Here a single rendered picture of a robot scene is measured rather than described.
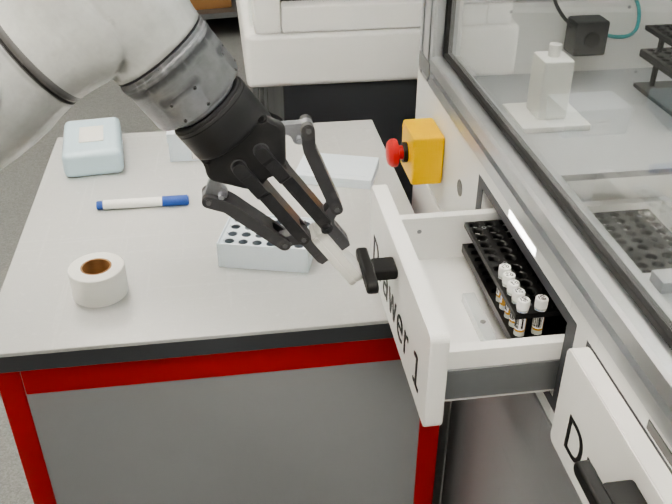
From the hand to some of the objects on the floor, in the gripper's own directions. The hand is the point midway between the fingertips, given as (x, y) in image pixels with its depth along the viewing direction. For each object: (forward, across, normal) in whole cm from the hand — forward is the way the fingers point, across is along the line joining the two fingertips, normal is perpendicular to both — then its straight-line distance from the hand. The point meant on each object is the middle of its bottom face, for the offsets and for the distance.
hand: (336, 252), depth 79 cm
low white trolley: (+70, -63, +41) cm, 102 cm away
